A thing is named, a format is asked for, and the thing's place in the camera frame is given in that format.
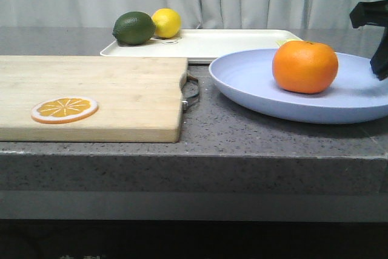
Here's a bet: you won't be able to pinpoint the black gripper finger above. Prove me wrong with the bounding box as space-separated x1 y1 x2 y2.
349 0 387 81

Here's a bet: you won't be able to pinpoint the orange fruit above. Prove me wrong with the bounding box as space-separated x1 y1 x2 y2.
272 41 339 94

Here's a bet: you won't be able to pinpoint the light blue plate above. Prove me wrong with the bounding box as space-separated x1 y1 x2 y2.
209 49 387 124

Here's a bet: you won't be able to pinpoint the white rectangular tray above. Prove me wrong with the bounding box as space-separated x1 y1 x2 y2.
100 29 300 64

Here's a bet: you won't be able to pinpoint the yellow fruit pieces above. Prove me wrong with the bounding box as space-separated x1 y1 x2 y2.
275 38 299 47

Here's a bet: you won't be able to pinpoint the yellow lemon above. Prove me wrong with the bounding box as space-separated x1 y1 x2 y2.
152 8 181 38

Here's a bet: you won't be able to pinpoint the green lime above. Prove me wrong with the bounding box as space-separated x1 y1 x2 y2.
112 11 156 45

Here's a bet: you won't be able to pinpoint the orange slice coaster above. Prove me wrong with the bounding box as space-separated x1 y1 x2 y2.
30 96 99 124

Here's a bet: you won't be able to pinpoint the wooden cutting board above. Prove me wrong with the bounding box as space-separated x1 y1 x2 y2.
1 55 188 143

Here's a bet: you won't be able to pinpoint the metal cutting board handle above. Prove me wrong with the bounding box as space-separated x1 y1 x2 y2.
181 72 200 112

